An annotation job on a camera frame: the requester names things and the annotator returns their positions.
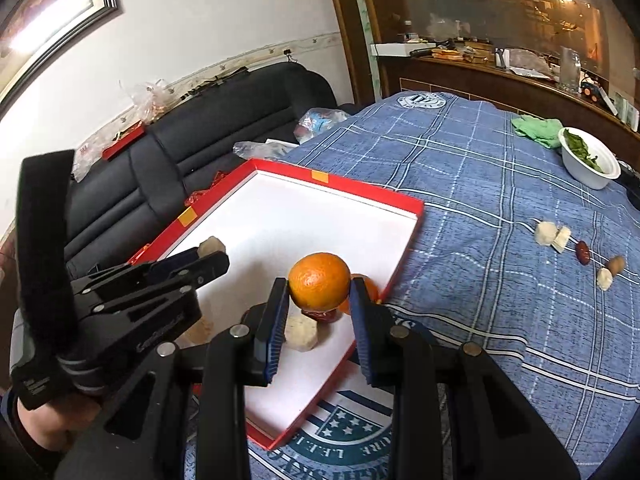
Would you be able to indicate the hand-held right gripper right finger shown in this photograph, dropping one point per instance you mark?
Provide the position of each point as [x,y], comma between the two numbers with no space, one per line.
[364,330]

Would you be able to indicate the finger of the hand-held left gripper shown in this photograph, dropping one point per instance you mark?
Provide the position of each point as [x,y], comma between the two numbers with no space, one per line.
[150,325]
[200,265]

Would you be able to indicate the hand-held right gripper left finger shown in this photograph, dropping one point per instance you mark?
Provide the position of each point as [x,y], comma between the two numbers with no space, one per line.
[277,327]

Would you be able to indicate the red date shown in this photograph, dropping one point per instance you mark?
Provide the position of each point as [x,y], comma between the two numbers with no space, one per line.
[581,253]
[327,316]

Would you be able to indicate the red white box lid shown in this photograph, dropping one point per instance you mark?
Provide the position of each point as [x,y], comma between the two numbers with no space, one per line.
[300,210]

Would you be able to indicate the person's left hand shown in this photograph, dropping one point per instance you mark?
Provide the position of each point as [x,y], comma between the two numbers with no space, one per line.
[50,425]

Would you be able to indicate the clear plastic wrapper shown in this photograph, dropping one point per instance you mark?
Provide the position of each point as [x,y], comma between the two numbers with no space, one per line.
[265,149]

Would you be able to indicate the black leather sofa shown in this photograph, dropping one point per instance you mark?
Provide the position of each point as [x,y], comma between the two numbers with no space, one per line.
[225,110]

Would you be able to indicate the crumpled clear plastic wrap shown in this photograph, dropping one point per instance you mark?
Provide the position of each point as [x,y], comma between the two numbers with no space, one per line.
[150,97]

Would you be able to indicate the blue plaid printed tablecloth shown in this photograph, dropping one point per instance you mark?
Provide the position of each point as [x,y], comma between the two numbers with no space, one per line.
[475,185]

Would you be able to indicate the printed plastic bag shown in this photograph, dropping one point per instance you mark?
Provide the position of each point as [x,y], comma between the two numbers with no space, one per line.
[320,122]

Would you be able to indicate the brown kiwi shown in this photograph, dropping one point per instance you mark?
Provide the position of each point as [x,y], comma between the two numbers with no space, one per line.
[616,263]

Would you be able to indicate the green cloth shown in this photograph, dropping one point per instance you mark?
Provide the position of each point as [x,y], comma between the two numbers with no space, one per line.
[537,130]

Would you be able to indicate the white bowl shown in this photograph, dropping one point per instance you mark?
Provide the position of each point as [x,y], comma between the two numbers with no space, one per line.
[587,172]

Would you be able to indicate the wooden sideboard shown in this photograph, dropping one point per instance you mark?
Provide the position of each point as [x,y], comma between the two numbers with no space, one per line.
[500,85]

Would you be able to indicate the white flat box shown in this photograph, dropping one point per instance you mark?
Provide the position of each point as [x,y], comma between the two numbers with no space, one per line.
[397,49]

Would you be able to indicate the green leafy vegetables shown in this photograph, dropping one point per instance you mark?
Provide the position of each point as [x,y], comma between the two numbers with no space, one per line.
[582,150]

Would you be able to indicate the black device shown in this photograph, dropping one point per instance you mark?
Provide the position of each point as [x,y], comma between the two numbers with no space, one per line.
[631,176]

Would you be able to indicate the clear plastic bag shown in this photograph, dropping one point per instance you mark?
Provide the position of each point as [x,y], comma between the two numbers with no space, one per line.
[525,60]

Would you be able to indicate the clear glass pitcher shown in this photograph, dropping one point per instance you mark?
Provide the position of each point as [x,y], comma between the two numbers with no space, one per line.
[570,70]

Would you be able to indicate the wood-framed glass partition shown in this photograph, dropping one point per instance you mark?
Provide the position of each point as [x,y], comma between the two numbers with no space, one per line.
[475,0]

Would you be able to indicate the framed wall picture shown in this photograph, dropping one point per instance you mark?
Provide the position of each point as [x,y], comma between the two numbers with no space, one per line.
[45,10]

